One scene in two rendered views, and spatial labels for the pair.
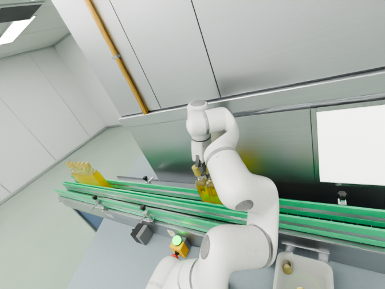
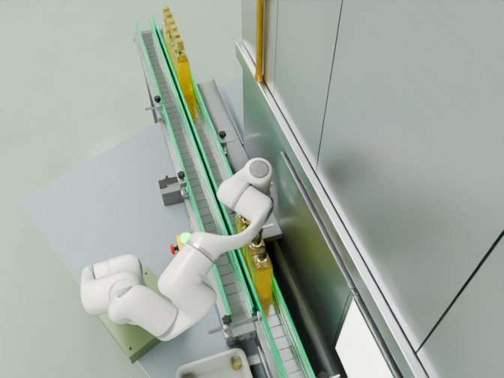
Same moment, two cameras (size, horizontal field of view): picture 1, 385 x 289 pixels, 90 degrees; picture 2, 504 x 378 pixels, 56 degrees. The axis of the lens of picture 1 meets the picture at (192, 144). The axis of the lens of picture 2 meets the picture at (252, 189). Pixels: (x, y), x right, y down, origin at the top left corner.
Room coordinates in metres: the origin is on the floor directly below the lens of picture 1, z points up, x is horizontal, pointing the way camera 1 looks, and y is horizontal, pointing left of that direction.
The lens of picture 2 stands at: (-0.05, -0.48, 2.33)
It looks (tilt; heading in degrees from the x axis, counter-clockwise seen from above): 51 degrees down; 33
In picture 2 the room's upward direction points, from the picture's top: straight up
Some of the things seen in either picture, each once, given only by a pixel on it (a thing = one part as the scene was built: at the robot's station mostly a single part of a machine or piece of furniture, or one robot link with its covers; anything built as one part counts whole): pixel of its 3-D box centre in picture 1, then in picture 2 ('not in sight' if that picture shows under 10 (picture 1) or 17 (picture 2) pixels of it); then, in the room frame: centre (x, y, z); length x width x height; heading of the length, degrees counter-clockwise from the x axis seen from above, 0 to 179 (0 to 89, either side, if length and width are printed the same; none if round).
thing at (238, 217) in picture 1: (125, 196); (188, 130); (1.05, 0.55, 0.92); 1.75 x 0.01 x 0.08; 51
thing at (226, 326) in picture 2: not in sight; (235, 325); (0.43, -0.11, 0.95); 0.17 x 0.03 x 0.12; 141
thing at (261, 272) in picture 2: not in sight; (261, 275); (0.60, -0.10, 0.99); 0.06 x 0.06 x 0.21; 52
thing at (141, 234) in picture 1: (141, 234); (170, 190); (0.82, 0.48, 0.79); 0.08 x 0.08 x 0.08; 51
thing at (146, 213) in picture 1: (145, 218); (177, 186); (0.77, 0.38, 0.94); 0.07 x 0.04 x 0.13; 141
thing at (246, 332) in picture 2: not in sight; (241, 335); (0.44, -0.12, 0.85); 0.09 x 0.04 x 0.07; 141
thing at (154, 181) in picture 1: (157, 188); (233, 154); (1.10, 0.35, 0.84); 0.95 x 0.09 x 0.11; 51
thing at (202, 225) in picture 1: (117, 206); (171, 134); (0.99, 0.59, 0.92); 1.75 x 0.01 x 0.08; 51
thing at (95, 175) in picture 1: (97, 177); (182, 67); (1.29, 0.75, 1.02); 0.06 x 0.06 x 0.28; 51
